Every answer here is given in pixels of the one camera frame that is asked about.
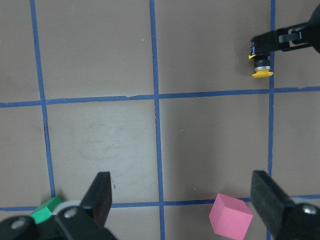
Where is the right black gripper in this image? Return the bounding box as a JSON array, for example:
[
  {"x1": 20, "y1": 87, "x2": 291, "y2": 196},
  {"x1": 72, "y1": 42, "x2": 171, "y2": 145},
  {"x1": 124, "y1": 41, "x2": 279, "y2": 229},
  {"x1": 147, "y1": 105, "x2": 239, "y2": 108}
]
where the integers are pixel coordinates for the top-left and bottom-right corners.
[{"x1": 249, "y1": 5, "x2": 320, "y2": 57}]

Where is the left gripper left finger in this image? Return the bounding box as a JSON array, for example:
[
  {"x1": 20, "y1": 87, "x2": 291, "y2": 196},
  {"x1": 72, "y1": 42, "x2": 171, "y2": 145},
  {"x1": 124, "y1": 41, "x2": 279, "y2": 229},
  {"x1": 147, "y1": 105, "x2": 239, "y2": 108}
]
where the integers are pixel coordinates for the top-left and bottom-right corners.
[{"x1": 80, "y1": 171, "x2": 112, "y2": 228}]

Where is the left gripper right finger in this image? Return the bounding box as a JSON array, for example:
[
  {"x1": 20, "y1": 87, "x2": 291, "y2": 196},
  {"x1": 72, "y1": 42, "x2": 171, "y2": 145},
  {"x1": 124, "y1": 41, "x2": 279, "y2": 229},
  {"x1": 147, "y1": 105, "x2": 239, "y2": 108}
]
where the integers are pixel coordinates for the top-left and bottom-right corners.
[{"x1": 250, "y1": 170, "x2": 295, "y2": 237}]

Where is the green cube near left arm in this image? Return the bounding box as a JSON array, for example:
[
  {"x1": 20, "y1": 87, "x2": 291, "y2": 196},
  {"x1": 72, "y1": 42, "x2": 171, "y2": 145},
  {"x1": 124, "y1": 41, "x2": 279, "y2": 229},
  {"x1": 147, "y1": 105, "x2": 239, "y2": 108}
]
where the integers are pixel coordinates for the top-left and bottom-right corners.
[{"x1": 30, "y1": 196, "x2": 62, "y2": 224}]

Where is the pink cube centre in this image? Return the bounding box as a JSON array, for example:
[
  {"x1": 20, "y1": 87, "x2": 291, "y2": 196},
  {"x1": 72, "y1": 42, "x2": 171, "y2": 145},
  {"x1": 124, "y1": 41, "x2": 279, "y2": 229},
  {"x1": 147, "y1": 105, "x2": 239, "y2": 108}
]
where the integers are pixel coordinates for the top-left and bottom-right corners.
[{"x1": 208, "y1": 193, "x2": 253, "y2": 240}]

